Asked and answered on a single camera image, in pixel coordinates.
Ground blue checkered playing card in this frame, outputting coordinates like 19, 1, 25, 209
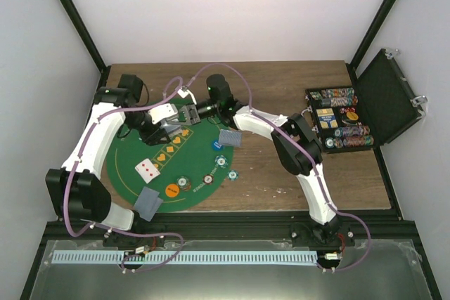
138, 197, 163, 222

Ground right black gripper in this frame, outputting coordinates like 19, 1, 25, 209
167, 100, 220, 127

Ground blue playing card deck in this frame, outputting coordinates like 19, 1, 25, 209
161, 119, 182, 139

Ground black poker case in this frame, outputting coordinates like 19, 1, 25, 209
306, 48, 428, 153

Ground light blue slotted strip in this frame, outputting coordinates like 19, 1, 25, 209
50, 250, 318, 266

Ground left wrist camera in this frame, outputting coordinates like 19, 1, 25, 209
148, 103, 178, 124

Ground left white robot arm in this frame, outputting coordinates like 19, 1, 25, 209
45, 74, 183, 247

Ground poker chip stack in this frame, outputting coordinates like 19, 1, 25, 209
176, 176, 191, 191
214, 155, 229, 168

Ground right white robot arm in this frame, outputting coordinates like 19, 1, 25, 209
181, 74, 340, 246

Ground red poker chip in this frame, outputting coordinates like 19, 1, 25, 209
202, 174, 214, 185

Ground single teal poker chip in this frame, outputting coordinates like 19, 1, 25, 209
227, 170, 238, 181

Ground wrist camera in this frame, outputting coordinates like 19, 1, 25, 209
148, 103, 178, 124
177, 86, 197, 105

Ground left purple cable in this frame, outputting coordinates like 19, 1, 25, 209
62, 77, 186, 275

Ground face-up diamonds playing card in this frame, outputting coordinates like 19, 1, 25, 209
135, 158, 160, 183

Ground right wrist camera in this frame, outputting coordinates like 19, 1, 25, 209
177, 86, 197, 105

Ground orange big blind button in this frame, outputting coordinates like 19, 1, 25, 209
165, 183, 181, 199

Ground blue small blind button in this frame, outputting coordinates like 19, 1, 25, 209
212, 141, 224, 151

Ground green round poker mat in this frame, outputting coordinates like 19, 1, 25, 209
101, 116, 233, 213

